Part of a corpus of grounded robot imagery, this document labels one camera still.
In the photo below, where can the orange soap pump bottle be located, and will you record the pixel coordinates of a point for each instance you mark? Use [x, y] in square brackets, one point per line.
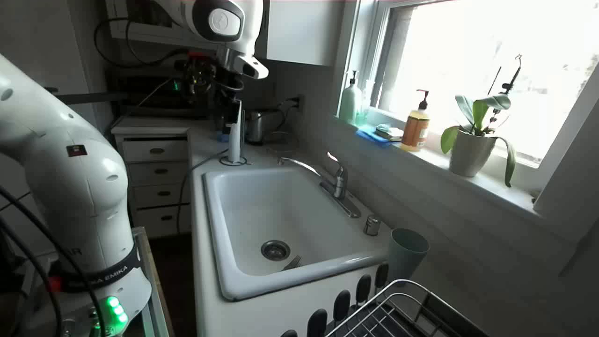
[417, 126]

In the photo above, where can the metal kettle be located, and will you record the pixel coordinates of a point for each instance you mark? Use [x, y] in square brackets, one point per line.
[256, 127]

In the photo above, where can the blue sponge cloth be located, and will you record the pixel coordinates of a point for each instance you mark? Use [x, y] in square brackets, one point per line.
[370, 135]

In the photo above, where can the potted orchid plant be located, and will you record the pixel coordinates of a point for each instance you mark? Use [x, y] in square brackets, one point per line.
[469, 146]

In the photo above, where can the white ceramic sink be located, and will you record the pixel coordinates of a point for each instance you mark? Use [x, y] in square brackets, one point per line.
[250, 206]

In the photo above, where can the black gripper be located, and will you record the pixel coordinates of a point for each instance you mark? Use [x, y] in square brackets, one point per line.
[207, 77]

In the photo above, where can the teal plastic cup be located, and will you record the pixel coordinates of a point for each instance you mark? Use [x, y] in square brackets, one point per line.
[405, 253]

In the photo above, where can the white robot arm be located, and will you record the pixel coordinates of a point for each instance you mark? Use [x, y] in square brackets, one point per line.
[80, 184]

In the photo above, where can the sink drain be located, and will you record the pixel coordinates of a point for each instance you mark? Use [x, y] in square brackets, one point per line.
[276, 249]

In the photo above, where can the Scotch-Brite sponge pack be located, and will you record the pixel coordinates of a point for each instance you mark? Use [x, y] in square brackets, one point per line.
[389, 131]

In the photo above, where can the white drawer cabinet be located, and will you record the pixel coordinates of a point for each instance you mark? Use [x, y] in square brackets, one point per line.
[156, 163]

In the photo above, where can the wire dish rack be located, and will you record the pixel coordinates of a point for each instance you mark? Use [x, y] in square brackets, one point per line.
[405, 307]

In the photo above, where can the chrome faucet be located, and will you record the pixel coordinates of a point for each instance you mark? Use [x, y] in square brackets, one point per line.
[336, 187]

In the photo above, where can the chrome soap dispenser knob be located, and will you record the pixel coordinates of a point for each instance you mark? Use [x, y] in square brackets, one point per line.
[372, 225]

